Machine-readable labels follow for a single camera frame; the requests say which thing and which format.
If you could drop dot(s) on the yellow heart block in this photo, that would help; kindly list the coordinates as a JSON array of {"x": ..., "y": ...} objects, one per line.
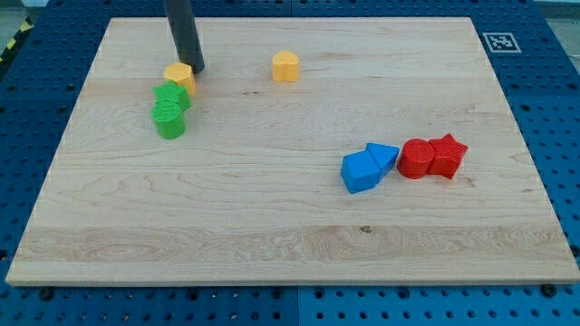
[{"x": 285, "y": 67}]

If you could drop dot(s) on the yellow hexagon block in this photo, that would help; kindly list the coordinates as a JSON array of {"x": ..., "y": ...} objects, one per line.
[{"x": 182, "y": 75}]

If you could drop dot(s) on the wooden board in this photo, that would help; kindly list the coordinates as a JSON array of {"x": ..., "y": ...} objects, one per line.
[{"x": 252, "y": 193}]

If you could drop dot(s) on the blue cube block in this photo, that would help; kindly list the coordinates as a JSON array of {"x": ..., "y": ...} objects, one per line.
[{"x": 360, "y": 172}]

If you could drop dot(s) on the blue triangle block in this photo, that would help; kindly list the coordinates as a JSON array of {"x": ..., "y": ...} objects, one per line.
[{"x": 385, "y": 156}]

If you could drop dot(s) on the red cylinder block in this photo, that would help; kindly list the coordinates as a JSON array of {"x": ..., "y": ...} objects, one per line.
[{"x": 416, "y": 158}]

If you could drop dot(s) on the green cylinder block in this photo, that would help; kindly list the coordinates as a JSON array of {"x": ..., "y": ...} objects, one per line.
[{"x": 168, "y": 119}]

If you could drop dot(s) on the green star block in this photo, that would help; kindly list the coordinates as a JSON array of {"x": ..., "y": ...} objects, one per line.
[{"x": 172, "y": 92}]

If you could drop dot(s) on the red star block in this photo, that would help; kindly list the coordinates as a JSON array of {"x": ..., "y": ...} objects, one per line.
[{"x": 448, "y": 155}]

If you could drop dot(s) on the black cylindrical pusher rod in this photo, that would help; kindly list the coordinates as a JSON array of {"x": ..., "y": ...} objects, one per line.
[{"x": 183, "y": 28}]

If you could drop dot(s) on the white fiducial marker tag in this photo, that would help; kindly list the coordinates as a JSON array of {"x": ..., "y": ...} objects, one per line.
[{"x": 501, "y": 42}]

